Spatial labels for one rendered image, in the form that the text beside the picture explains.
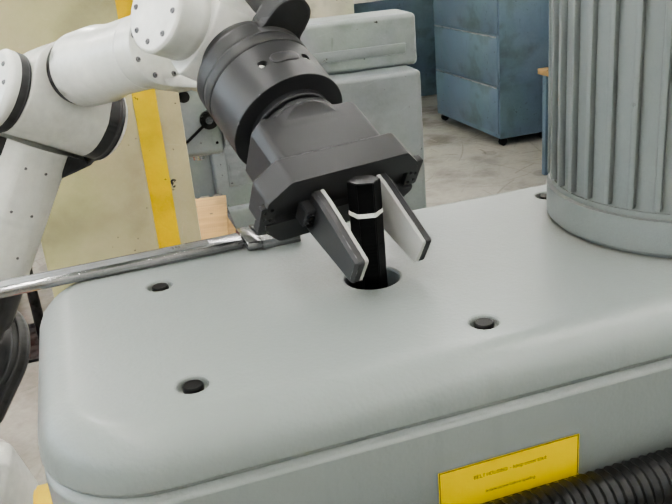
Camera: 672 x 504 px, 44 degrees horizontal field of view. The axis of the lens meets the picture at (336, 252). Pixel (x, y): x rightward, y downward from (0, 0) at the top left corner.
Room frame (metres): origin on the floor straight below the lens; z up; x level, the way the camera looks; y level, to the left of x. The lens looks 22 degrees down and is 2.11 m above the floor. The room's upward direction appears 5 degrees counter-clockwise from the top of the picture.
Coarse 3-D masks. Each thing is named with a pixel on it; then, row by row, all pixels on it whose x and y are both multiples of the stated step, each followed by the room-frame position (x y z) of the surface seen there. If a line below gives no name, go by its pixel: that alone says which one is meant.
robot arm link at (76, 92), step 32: (96, 32) 0.76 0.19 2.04; (32, 64) 0.80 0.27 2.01; (64, 64) 0.77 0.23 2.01; (96, 64) 0.74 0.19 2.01; (32, 96) 0.78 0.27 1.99; (64, 96) 0.79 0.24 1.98; (96, 96) 0.77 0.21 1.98; (32, 128) 0.79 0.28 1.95; (64, 128) 0.80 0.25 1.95; (96, 128) 0.82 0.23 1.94
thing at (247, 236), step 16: (208, 240) 0.59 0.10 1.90; (224, 240) 0.58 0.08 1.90; (240, 240) 0.58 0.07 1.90; (256, 240) 0.58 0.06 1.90; (272, 240) 0.58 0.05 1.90; (288, 240) 0.58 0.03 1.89; (128, 256) 0.57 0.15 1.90; (144, 256) 0.57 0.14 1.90; (160, 256) 0.56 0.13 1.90; (176, 256) 0.57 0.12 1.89; (192, 256) 0.57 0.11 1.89; (48, 272) 0.55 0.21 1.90; (64, 272) 0.55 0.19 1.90; (80, 272) 0.55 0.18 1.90; (96, 272) 0.55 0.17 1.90; (112, 272) 0.55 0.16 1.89; (0, 288) 0.53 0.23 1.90; (16, 288) 0.53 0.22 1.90; (32, 288) 0.53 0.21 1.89
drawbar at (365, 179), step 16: (368, 176) 0.51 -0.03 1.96; (352, 192) 0.50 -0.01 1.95; (368, 192) 0.50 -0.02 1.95; (352, 208) 0.50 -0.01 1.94; (368, 208) 0.50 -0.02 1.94; (352, 224) 0.50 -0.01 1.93; (368, 224) 0.50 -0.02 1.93; (368, 240) 0.50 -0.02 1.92; (384, 240) 0.51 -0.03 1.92; (368, 256) 0.50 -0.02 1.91; (384, 256) 0.50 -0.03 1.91; (368, 272) 0.50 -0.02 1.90; (384, 272) 0.50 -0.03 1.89; (368, 288) 0.50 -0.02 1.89
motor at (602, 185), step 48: (576, 0) 0.55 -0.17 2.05; (624, 0) 0.52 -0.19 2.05; (576, 48) 0.55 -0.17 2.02; (624, 48) 0.52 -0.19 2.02; (576, 96) 0.55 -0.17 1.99; (624, 96) 0.51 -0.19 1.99; (576, 144) 0.55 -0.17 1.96; (624, 144) 0.51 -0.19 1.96; (576, 192) 0.55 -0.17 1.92; (624, 192) 0.51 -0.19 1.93; (624, 240) 0.51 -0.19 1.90
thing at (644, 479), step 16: (624, 464) 0.40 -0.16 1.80; (640, 464) 0.39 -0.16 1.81; (656, 464) 0.39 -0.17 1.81; (560, 480) 0.39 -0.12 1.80; (576, 480) 0.38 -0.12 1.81; (592, 480) 0.38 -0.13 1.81; (608, 480) 0.38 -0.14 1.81; (624, 480) 0.38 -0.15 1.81; (640, 480) 0.38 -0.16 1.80; (656, 480) 0.38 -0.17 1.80; (512, 496) 0.38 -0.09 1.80; (528, 496) 0.37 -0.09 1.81; (544, 496) 0.37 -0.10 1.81; (560, 496) 0.37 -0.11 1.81; (576, 496) 0.37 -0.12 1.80; (592, 496) 0.37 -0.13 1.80; (608, 496) 0.37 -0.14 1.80; (624, 496) 0.37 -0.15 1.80; (640, 496) 0.37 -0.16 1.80; (656, 496) 0.38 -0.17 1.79
